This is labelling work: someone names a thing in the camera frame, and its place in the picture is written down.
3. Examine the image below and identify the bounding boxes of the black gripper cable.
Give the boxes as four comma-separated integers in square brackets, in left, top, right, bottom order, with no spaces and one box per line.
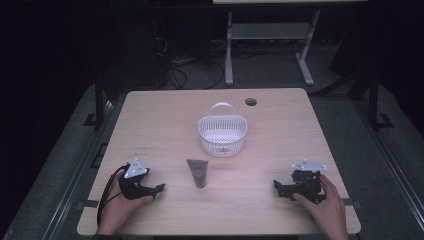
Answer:
[96,164,130,228]

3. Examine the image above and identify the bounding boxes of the grey squeeze tube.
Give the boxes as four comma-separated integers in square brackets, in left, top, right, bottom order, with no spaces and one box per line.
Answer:
[185,158,210,190]

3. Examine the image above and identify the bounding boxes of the black metal stand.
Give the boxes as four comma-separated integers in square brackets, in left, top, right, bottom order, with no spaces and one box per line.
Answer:
[365,71,395,132]
[83,75,113,131]

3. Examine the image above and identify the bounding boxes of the person's left hand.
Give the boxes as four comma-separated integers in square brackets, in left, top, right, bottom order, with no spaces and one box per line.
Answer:
[96,172,155,236]

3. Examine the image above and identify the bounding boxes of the white metal table frame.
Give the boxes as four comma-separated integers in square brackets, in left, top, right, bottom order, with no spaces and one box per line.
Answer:
[224,10,322,87]

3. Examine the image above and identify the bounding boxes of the person's right hand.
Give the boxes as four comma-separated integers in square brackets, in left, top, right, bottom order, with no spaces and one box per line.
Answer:
[292,174,350,238]

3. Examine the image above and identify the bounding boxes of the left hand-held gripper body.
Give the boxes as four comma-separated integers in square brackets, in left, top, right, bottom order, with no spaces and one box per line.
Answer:
[118,157,158,201]

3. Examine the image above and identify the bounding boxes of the black floor cables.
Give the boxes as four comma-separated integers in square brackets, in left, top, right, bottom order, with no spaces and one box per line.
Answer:
[155,36,226,91]

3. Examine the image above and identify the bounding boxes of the white plastic basket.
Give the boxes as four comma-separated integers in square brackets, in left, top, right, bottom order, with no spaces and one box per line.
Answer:
[197,101,249,158]

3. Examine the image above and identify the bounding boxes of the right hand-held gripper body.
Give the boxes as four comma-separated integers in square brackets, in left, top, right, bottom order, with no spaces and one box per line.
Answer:
[289,159,328,205]

